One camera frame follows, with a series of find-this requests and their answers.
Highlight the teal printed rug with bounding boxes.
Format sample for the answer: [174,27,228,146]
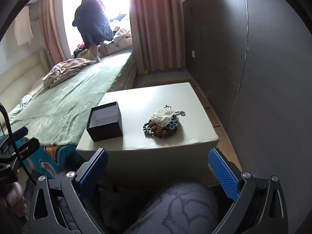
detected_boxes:
[15,136,86,179]

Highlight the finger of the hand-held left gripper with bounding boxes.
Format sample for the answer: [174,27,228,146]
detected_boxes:
[13,138,41,162]
[11,127,29,140]

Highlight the dark grey wardrobe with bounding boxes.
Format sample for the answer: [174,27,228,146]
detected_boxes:
[182,0,312,200]

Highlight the green bed blanket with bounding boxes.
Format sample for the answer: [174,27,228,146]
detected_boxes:
[9,50,137,147]

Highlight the white hanging garment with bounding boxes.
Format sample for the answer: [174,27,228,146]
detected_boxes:
[13,6,34,46]

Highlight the white square side table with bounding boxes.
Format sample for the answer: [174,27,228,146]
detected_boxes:
[76,82,220,186]

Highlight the patterned quilt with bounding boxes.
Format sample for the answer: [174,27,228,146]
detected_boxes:
[98,28,133,54]

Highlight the person's left hand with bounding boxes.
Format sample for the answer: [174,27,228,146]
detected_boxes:
[0,182,28,218]

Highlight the brown carved bead bracelet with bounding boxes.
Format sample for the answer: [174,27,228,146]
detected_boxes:
[150,122,176,137]

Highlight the cream padded headboard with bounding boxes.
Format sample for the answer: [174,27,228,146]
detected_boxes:
[0,51,50,104]

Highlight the pale blue bead bracelet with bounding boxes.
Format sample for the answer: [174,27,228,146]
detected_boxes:
[164,116,181,131]

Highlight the pink curtain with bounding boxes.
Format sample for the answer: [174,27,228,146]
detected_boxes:
[127,0,188,73]
[38,0,74,70]

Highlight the beige bed base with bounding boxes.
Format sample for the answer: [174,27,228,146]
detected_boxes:
[121,52,137,91]

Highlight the person's grey patterned trouser leg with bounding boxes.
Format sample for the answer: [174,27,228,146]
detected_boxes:
[102,175,220,234]

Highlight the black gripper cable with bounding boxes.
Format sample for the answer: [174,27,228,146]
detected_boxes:
[0,104,37,184]

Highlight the dark bead bracelet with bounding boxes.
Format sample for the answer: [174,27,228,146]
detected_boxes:
[143,122,154,137]

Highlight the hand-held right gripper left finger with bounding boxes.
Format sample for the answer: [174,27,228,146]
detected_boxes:
[26,147,109,234]

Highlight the crumpled beige blanket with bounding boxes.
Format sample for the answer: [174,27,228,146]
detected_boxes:
[42,58,97,89]

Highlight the black jewelry box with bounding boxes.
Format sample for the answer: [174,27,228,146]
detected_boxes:
[86,102,123,142]

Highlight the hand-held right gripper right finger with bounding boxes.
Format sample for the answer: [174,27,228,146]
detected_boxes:
[208,147,292,234]

